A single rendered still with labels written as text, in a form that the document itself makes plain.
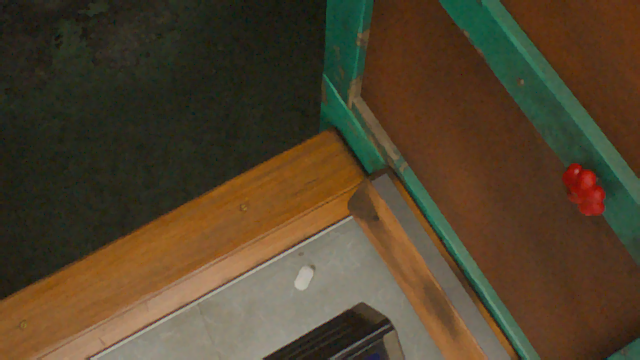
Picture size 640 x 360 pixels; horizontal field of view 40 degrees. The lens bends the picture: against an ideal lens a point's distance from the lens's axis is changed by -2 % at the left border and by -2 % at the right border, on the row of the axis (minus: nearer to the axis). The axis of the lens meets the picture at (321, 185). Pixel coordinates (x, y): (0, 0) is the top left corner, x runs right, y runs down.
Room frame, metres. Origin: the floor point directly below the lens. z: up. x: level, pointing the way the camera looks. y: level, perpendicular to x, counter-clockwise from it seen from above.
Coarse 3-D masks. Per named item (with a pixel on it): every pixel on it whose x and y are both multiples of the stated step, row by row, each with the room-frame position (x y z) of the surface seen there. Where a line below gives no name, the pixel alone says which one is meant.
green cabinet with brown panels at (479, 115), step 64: (384, 0) 0.53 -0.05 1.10; (448, 0) 0.44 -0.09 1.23; (512, 0) 0.40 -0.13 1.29; (576, 0) 0.36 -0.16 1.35; (384, 64) 0.51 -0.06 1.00; (448, 64) 0.44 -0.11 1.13; (512, 64) 0.37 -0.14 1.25; (576, 64) 0.34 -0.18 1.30; (384, 128) 0.49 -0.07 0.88; (448, 128) 0.42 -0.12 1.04; (512, 128) 0.36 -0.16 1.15; (576, 128) 0.31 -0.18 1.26; (448, 192) 0.39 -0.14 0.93; (512, 192) 0.34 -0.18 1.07; (512, 256) 0.31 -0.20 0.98; (576, 256) 0.27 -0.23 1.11; (512, 320) 0.27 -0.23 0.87; (576, 320) 0.23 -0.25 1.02
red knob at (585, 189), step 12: (576, 168) 0.28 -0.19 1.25; (564, 180) 0.28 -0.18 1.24; (576, 180) 0.27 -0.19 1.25; (588, 180) 0.27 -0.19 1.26; (600, 180) 0.28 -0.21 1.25; (576, 192) 0.27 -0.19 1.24; (588, 192) 0.26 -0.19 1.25; (600, 192) 0.26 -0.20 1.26; (588, 204) 0.26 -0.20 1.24; (600, 204) 0.26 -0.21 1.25
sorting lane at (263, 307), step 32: (352, 224) 0.42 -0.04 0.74; (288, 256) 0.37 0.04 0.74; (320, 256) 0.37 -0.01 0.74; (352, 256) 0.37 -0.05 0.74; (224, 288) 0.32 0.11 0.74; (256, 288) 0.32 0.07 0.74; (288, 288) 0.32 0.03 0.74; (320, 288) 0.33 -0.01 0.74; (352, 288) 0.33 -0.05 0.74; (384, 288) 0.33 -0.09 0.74; (192, 320) 0.27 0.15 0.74; (224, 320) 0.28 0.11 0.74; (256, 320) 0.28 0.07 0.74; (288, 320) 0.28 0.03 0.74; (320, 320) 0.29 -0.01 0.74; (416, 320) 0.30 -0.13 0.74; (128, 352) 0.22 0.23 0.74; (160, 352) 0.23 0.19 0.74; (192, 352) 0.23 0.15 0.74; (224, 352) 0.24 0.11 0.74; (256, 352) 0.24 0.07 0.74; (416, 352) 0.25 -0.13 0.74
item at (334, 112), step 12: (324, 84) 0.58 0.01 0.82; (324, 96) 0.58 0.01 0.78; (336, 96) 0.56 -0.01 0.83; (324, 108) 0.58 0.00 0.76; (336, 108) 0.56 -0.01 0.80; (348, 108) 0.54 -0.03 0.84; (324, 120) 0.58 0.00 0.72; (336, 120) 0.56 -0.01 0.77; (348, 120) 0.53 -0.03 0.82; (348, 132) 0.53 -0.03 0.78; (360, 132) 0.51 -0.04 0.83; (348, 144) 0.53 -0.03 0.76; (360, 144) 0.51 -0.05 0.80; (372, 144) 0.49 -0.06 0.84; (360, 156) 0.51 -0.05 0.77; (372, 156) 0.48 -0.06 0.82; (372, 168) 0.48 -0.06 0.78
